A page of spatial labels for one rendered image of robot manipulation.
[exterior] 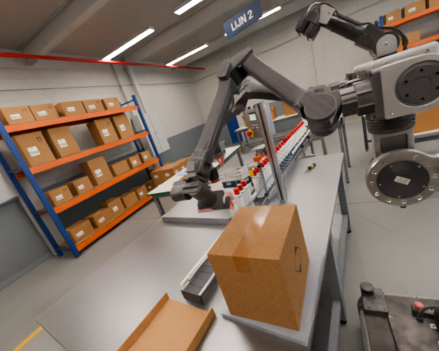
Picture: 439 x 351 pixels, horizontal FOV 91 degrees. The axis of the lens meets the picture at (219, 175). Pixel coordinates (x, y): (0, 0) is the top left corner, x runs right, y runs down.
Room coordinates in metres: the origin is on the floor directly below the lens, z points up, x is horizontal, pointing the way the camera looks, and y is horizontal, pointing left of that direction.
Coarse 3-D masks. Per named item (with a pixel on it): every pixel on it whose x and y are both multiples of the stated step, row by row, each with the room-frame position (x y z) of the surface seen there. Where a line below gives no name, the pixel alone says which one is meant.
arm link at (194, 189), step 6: (198, 180) 0.69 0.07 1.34; (186, 186) 0.70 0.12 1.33; (192, 186) 0.67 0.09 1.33; (198, 186) 0.67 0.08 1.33; (204, 186) 0.68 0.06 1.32; (186, 192) 0.68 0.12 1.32; (192, 192) 0.66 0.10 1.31; (198, 192) 0.66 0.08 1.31; (204, 192) 0.67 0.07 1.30; (198, 198) 0.67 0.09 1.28; (204, 198) 0.68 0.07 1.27
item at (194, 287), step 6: (288, 162) 1.93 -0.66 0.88; (258, 198) 1.39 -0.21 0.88; (264, 198) 1.35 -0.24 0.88; (258, 204) 1.31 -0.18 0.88; (210, 264) 0.87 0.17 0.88; (204, 270) 0.84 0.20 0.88; (210, 270) 0.83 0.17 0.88; (198, 276) 0.81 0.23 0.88; (204, 276) 0.80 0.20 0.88; (192, 282) 0.79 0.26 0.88; (198, 282) 0.78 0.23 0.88; (204, 282) 0.77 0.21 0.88; (186, 288) 0.77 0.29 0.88; (192, 288) 0.75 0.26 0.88; (198, 288) 0.74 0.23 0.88; (192, 294) 0.73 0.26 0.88; (198, 294) 0.72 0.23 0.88
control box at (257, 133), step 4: (268, 104) 1.37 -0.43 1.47; (268, 108) 1.36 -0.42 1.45; (244, 112) 1.48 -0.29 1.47; (248, 112) 1.43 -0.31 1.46; (268, 112) 1.36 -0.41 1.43; (248, 116) 1.44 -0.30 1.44; (256, 116) 1.35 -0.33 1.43; (268, 116) 1.36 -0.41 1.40; (248, 120) 1.45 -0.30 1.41; (256, 120) 1.36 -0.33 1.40; (268, 120) 1.36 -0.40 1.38; (272, 120) 1.37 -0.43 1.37; (248, 124) 1.47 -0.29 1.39; (272, 124) 1.36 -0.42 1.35; (248, 128) 1.48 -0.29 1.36; (260, 128) 1.34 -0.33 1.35; (272, 128) 1.36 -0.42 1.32; (252, 132) 1.44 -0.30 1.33; (256, 132) 1.39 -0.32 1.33; (260, 132) 1.36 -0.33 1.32; (272, 132) 1.36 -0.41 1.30; (252, 136) 1.45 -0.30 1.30; (256, 136) 1.41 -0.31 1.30; (260, 136) 1.37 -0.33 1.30
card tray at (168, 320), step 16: (160, 304) 0.76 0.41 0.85; (176, 304) 0.75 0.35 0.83; (144, 320) 0.69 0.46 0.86; (160, 320) 0.69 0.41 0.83; (176, 320) 0.67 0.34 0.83; (192, 320) 0.65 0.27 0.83; (208, 320) 0.61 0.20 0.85; (128, 336) 0.64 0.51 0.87; (144, 336) 0.65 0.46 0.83; (160, 336) 0.63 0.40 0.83; (176, 336) 0.60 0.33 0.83; (192, 336) 0.58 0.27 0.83
